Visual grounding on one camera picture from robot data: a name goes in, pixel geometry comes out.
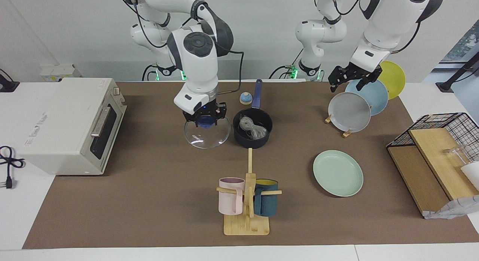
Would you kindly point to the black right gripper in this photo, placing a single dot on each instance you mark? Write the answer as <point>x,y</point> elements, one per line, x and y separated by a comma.
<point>206,110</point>

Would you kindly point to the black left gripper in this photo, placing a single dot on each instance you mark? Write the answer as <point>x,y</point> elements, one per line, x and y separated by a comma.
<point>353,70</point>

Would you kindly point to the glass lid with blue knob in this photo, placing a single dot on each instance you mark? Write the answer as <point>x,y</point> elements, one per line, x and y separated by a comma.
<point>207,137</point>

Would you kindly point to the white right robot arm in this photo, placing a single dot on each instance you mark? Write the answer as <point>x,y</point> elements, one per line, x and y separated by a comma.
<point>194,66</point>

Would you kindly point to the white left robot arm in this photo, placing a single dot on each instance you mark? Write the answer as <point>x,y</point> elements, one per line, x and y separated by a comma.
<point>389,25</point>

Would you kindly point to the grey plate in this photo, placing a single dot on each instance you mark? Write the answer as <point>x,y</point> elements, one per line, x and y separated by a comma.
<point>348,113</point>

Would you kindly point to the light blue plate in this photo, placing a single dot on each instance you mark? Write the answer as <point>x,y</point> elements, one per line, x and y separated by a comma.
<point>376,98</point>

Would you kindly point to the wooden plate rack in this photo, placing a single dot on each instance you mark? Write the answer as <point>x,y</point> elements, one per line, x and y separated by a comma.
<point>347,133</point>

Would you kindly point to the yellow plate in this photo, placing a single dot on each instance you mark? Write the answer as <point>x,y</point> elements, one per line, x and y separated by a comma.
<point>394,79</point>

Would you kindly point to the light green plate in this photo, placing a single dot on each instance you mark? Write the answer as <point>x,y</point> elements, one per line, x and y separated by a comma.
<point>336,173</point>

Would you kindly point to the small blue round bell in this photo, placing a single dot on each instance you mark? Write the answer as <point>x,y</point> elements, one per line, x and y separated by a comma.
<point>245,99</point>

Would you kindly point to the pink mug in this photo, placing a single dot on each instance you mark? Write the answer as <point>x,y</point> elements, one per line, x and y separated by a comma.
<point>230,201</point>

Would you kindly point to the brown table mat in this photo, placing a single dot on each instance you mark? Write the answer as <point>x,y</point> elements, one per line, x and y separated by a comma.
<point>149,197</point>

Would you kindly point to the teal mug with yellow inside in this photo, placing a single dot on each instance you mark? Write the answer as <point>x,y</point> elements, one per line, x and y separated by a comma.
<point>266,203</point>

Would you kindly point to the black stand with pole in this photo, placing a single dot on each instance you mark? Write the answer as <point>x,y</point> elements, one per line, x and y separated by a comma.
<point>454,75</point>

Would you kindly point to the wooden mug tree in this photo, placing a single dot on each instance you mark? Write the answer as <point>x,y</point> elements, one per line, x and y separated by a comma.
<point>247,225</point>

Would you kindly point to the dark wooden board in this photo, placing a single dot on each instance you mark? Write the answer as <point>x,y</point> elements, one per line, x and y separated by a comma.
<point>415,178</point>

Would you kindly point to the clear glass cup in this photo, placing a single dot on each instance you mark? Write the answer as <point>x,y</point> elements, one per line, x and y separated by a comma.
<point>458,154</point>

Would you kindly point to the white toaster oven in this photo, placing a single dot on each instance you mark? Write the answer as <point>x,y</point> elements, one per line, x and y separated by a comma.
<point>60,126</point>

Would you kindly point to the white cup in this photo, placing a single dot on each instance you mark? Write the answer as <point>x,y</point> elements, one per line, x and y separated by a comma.
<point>472,175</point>

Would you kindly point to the white power strip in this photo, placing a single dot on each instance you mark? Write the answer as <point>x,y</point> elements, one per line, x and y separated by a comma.
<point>56,72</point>

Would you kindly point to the grey patterned plastic bag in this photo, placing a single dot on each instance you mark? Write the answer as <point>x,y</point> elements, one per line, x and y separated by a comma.
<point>456,208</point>

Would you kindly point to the black table clamp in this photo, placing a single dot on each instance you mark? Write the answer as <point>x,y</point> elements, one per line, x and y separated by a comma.
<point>7,85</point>

